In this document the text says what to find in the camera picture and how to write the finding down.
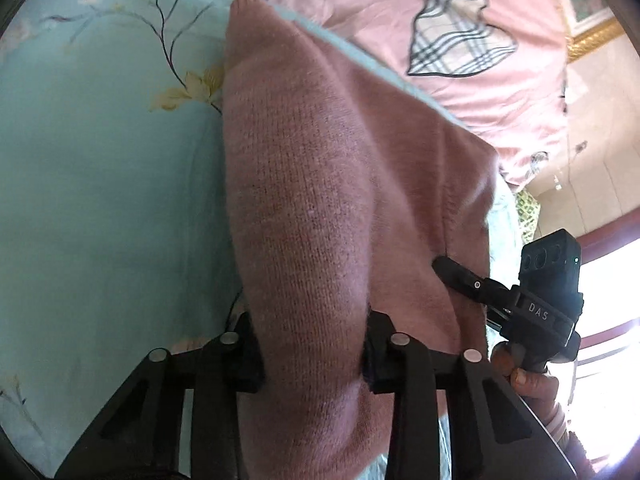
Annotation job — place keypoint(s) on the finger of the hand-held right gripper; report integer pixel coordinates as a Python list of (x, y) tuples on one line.
[(457, 277)]

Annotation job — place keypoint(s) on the pink knitted sweater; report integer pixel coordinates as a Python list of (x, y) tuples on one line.
[(325, 185)]

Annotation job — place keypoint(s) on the person's right hand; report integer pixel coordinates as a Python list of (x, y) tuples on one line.
[(532, 385)]

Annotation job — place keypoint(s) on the teal floral bed sheet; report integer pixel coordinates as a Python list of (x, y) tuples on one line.
[(100, 185)]

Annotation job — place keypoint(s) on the red window frame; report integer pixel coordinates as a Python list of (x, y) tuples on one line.
[(607, 245)]

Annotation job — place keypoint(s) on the person's right forearm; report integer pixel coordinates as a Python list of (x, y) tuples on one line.
[(557, 420)]

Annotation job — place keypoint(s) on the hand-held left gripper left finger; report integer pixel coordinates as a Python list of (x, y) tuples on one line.
[(247, 360)]

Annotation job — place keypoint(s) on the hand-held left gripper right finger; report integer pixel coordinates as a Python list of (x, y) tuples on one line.
[(380, 360)]

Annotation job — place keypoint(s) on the green checkered pillow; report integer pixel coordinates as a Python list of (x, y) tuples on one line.
[(529, 212)]

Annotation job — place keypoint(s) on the pink quilt with plaid hearts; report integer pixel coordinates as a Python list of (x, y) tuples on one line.
[(360, 20)]

